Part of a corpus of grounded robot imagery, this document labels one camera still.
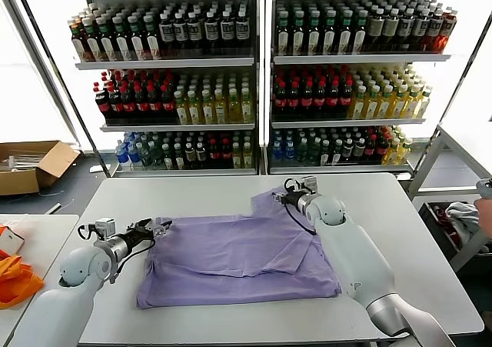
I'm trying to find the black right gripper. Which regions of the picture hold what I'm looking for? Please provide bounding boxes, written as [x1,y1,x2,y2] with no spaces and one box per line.
[271,191,304,209]

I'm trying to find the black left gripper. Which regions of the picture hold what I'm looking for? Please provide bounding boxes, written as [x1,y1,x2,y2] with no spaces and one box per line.
[123,218,174,249]

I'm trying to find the purple printed t-shirt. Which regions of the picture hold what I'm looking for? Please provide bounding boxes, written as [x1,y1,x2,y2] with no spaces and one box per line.
[135,192,342,310]

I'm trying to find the person forearm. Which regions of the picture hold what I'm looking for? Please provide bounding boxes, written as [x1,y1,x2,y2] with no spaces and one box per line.
[475,177,492,235]

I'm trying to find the green soda bottle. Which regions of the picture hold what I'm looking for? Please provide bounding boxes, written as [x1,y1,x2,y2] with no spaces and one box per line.
[296,138,311,166]
[308,138,322,166]
[140,142,154,170]
[151,142,165,170]

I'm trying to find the cola bottle red cap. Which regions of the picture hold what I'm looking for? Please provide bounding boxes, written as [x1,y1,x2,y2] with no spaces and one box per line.
[300,82,315,119]
[375,135,389,164]
[326,80,341,119]
[220,138,234,169]
[364,135,377,164]
[108,85,125,123]
[148,85,163,123]
[161,85,176,123]
[273,81,289,119]
[313,81,328,119]
[287,82,302,119]
[95,83,112,123]
[339,80,354,119]
[208,138,222,169]
[121,85,138,123]
[135,85,150,123]

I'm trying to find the dark drink bottle grey label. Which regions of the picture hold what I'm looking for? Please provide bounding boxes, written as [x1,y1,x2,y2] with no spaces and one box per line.
[173,12,190,58]
[341,138,355,164]
[425,10,444,54]
[204,11,221,58]
[188,12,204,58]
[158,12,176,58]
[184,142,197,169]
[219,11,235,58]
[353,138,367,164]
[234,10,251,58]
[194,142,208,169]
[397,9,416,54]
[413,9,431,54]

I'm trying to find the vertical white light strip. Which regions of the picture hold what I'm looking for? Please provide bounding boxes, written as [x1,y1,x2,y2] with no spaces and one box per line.
[259,0,270,148]

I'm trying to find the open cardboard box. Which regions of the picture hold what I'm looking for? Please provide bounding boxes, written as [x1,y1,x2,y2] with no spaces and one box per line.
[0,141,81,197]

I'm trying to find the white and orange box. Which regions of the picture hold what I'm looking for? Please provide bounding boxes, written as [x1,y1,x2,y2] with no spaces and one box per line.
[0,225,25,255]

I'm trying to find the orange cloth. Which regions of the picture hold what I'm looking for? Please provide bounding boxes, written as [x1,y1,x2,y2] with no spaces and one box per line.
[0,255,45,310]

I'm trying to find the white sticks bundle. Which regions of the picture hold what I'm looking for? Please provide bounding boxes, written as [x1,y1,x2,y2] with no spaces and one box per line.
[0,154,42,171]

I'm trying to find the black storage bin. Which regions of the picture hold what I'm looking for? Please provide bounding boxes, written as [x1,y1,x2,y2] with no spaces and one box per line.
[417,201,492,256]

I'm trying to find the grey metal rack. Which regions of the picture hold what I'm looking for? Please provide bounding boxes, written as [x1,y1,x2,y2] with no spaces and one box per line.
[407,125,492,273]

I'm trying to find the dark tea bottle green cap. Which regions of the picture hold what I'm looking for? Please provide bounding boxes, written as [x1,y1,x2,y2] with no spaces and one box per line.
[143,14,162,61]
[113,15,132,62]
[128,15,148,62]
[277,11,291,55]
[352,11,367,55]
[322,11,337,55]
[96,17,116,62]
[291,11,307,55]
[307,11,322,55]
[82,18,101,62]
[337,11,353,55]

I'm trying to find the grey metal shelf unit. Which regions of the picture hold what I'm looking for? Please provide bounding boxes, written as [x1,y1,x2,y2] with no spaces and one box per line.
[264,0,454,177]
[45,0,266,179]

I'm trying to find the red garment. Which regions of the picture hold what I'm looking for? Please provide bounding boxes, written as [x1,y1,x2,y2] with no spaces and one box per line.
[432,205,460,248]

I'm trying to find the white grey garment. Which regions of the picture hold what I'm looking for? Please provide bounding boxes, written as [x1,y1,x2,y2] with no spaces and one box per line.
[444,202,485,244]

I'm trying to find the dark bottle beige label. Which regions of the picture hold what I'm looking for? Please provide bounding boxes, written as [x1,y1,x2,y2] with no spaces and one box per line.
[367,10,385,54]
[382,9,401,54]

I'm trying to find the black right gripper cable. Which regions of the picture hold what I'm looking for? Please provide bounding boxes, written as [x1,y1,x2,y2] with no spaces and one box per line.
[283,177,319,237]

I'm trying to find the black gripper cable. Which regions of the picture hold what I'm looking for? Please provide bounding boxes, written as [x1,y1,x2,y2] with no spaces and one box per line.
[77,222,157,275]
[283,177,319,237]

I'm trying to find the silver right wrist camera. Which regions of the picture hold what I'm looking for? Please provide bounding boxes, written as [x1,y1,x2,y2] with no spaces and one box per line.
[298,175,320,197]

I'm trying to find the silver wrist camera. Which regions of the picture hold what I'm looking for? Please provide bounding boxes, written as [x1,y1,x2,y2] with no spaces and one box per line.
[298,175,320,197]
[93,217,117,239]

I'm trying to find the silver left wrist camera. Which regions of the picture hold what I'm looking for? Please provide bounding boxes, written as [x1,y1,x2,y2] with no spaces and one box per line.
[93,217,117,239]

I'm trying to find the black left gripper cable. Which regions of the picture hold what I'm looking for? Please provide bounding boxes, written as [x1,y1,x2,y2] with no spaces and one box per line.
[77,222,157,275]

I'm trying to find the dark diagonal frame pole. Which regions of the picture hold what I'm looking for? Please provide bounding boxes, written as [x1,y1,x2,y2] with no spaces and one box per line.
[10,0,112,179]
[411,14,492,179]

